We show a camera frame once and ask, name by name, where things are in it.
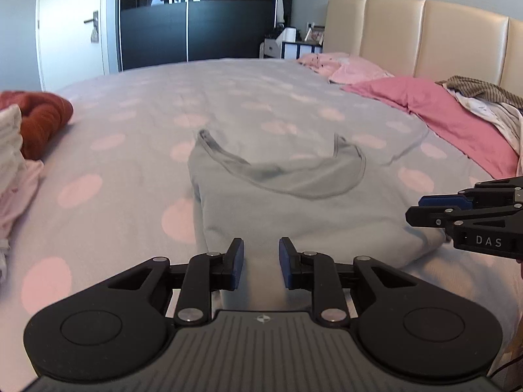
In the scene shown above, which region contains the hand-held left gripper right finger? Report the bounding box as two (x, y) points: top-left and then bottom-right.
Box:
(278, 237), (419, 327)

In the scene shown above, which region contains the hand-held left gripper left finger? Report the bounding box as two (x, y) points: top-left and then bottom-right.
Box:
(104, 237), (245, 327)

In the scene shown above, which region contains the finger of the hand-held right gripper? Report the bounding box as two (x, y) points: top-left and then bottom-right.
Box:
(405, 203), (523, 229)
(417, 177), (523, 210)

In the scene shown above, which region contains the light grey garment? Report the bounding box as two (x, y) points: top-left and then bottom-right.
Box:
(187, 128), (446, 313)

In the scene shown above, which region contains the stack of folded clothes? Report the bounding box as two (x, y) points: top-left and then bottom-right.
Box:
(0, 104), (45, 282)

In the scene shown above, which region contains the white patterned garment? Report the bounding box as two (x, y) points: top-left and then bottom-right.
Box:
(453, 90), (523, 176)

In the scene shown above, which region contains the brown striped garment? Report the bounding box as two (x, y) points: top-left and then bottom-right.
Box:
(436, 75), (523, 109)

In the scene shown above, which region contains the light pink pillow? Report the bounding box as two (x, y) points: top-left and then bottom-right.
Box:
(297, 52), (395, 84)

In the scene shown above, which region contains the cream padded headboard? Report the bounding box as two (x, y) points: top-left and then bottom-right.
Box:
(323, 0), (523, 90)

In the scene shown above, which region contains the pink dotted grey duvet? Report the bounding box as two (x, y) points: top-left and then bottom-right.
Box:
(0, 57), (519, 392)

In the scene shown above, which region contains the white nightstand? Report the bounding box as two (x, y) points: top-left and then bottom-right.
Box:
(259, 37), (325, 60)

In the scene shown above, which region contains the black glossy wardrobe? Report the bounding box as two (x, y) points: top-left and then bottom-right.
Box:
(116, 0), (295, 72)

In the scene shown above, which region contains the rust red knitted cloth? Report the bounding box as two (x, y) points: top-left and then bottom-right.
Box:
(0, 91), (74, 160)

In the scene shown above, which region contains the white door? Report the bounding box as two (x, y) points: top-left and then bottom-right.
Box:
(37, 0), (111, 92)

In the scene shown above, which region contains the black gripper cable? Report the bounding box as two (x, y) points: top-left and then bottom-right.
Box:
(488, 353), (523, 380)

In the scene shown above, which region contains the picture frame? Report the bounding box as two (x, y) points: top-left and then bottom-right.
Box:
(304, 24), (326, 45)

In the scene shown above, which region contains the metal door handle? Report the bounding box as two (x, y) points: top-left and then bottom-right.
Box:
(84, 10), (99, 43)

